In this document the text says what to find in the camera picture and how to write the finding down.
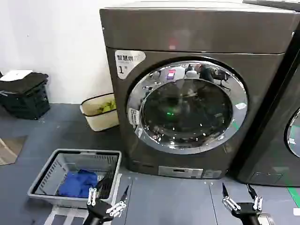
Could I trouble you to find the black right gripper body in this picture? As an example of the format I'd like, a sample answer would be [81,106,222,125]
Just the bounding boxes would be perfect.
[231,202,262,225]

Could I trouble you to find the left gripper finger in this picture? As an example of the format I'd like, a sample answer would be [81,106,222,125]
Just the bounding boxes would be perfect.
[105,185,130,217]
[87,176,111,206]

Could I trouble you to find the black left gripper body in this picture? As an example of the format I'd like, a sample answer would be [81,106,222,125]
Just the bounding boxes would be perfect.
[84,198,113,225]

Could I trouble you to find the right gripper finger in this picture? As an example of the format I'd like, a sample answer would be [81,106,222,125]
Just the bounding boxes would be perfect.
[221,182,242,211]
[246,184,263,210]

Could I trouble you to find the blue cloth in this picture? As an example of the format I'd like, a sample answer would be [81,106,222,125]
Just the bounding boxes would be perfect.
[58,169,99,199]

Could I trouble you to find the green floor tape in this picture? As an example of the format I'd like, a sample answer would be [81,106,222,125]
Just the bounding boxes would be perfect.
[286,184,300,203]

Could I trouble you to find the grey plastic laundry basket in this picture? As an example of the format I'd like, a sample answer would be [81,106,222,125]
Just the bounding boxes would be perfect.
[27,148,122,209]

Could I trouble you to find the dark grey dryer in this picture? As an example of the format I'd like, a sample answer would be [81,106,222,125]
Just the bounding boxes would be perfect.
[228,0,300,188]

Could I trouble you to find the silver dryer service panel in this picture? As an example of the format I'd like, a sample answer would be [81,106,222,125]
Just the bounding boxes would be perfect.
[158,165,203,178]

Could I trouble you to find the cream fabric bin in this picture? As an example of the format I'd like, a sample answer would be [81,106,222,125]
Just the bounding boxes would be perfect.
[80,93,121,132]

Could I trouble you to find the round chrome-rimmed dryer door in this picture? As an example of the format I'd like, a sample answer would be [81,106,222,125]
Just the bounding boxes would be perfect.
[283,107,300,159]

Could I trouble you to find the green items in bin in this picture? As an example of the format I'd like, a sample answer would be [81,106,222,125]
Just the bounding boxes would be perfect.
[96,99,117,113]

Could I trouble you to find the brown cardboard sheet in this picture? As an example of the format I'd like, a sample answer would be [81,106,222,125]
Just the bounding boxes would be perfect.
[0,135,29,166]

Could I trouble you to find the round glass dryer door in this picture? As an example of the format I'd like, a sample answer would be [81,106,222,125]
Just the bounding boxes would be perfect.
[126,61,248,155]

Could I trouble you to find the black plastic crate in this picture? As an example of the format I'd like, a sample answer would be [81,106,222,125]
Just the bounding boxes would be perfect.
[0,81,51,121]

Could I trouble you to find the black folded cloth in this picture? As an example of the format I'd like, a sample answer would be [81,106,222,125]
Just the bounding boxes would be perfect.
[0,72,49,95]

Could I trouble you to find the white label sticker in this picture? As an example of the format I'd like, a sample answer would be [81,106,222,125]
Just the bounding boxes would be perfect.
[114,49,147,80]

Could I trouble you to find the white sheet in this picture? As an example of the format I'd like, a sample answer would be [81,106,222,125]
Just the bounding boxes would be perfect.
[0,69,34,82]

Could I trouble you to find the grey front-loading dryer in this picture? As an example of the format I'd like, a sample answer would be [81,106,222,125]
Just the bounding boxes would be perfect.
[99,1,297,181]

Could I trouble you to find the white floor frame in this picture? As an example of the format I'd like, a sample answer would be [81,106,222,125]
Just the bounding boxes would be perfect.
[43,207,88,225]

